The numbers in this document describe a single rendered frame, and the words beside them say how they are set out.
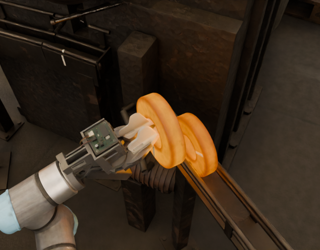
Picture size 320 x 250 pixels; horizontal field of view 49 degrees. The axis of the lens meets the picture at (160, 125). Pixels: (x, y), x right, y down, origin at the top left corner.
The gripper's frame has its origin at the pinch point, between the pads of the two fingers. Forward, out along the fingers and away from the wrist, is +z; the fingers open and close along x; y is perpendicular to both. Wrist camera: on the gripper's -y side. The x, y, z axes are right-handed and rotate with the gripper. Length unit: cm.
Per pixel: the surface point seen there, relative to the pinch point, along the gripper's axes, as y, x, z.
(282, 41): -116, 77, 104
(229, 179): -17.6, -11.3, 7.6
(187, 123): -8.0, 1.4, 6.0
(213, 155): -12.0, -6.7, 7.1
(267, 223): -16.2, -24.2, 8.1
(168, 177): -33.3, 4.1, -3.4
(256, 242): -20.7, -25.2, 4.5
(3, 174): -70, 66, -64
